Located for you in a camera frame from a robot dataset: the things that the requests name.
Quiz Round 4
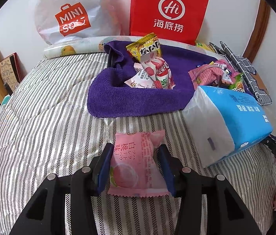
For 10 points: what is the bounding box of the pink peach snack packet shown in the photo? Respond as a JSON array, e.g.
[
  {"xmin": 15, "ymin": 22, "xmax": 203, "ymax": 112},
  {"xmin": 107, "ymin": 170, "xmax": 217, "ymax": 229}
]
[{"xmin": 108, "ymin": 130, "xmax": 169, "ymax": 197}]

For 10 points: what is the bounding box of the blue tissue pack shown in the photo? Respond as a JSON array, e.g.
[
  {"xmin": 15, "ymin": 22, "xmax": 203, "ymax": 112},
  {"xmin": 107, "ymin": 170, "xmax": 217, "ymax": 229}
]
[{"xmin": 182, "ymin": 86, "xmax": 273, "ymax": 168}]

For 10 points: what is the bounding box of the green black snack packet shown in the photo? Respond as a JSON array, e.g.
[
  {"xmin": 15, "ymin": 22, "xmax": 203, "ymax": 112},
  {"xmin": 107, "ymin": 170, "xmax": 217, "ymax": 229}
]
[{"xmin": 228, "ymin": 74, "xmax": 245, "ymax": 92}]

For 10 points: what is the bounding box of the striped grey quilt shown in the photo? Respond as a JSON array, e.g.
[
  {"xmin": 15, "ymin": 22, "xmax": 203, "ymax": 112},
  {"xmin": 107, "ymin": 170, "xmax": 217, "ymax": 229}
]
[{"xmin": 0, "ymin": 53, "xmax": 276, "ymax": 234}]

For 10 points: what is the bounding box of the grey checkered star cloth bag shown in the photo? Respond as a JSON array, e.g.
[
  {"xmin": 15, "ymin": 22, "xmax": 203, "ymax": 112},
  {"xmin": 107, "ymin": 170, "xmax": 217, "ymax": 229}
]
[{"xmin": 209, "ymin": 41, "xmax": 272, "ymax": 106}]

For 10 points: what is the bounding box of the purple pink snack bag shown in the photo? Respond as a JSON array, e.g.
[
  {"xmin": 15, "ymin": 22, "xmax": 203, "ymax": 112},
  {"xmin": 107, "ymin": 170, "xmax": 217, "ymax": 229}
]
[{"xmin": 189, "ymin": 60, "xmax": 239, "ymax": 90}]

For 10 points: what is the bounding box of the purple towel covered tray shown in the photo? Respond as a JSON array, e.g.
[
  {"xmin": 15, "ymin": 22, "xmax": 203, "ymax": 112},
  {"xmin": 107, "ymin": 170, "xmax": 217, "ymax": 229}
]
[{"xmin": 87, "ymin": 40, "xmax": 216, "ymax": 118}]

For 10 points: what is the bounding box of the strawberry white snack bag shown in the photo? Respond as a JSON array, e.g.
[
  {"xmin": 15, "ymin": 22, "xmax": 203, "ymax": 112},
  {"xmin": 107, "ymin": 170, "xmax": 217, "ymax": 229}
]
[{"xmin": 125, "ymin": 56, "xmax": 175, "ymax": 89}]

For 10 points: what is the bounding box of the rolled fruit print mat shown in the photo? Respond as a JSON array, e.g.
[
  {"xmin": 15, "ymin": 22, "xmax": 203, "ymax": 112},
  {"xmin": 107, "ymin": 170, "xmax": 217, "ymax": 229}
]
[{"xmin": 43, "ymin": 36, "xmax": 200, "ymax": 59}]

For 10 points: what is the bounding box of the yellow triangular snack packet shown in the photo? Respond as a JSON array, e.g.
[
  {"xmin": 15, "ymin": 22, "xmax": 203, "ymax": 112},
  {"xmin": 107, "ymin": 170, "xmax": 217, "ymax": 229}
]
[{"xmin": 126, "ymin": 33, "xmax": 162, "ymax": 62}]

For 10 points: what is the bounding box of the red Haidilao paper bag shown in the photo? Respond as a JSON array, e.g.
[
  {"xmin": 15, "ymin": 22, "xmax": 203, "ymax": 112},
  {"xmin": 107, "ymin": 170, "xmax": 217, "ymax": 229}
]
[{"xmin": 130, "ymin": 0, "xmax": 209, "ymax": 45}]

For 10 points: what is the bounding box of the white Miniso plastic bag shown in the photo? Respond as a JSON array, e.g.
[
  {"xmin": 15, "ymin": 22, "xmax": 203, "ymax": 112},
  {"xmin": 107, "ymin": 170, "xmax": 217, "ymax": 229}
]
[{"xmin": 34, "ymin": 0, "xmax": 122, "ymax": 45}]

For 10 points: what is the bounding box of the yellow snack bag by wall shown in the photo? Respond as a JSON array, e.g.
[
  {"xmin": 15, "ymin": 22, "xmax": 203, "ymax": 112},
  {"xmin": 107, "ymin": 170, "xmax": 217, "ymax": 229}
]
[{"xmin": 195, "ymin": 40, "xmax": 215, "ymax": 52}]

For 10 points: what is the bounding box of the brown wooden door frame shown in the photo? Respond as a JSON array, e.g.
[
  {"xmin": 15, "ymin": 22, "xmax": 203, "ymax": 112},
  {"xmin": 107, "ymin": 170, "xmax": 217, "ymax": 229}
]
[{"xmin": 243, "ymin": 0, "xmax": 271, "ymax": 63}]

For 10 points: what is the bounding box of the patterned picture frame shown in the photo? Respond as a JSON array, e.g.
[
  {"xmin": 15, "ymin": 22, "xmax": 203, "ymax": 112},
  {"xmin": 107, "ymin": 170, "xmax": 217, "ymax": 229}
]
[{"xmin": 0, "ymin": 53, "xmax": 23, "ymax": 94}]

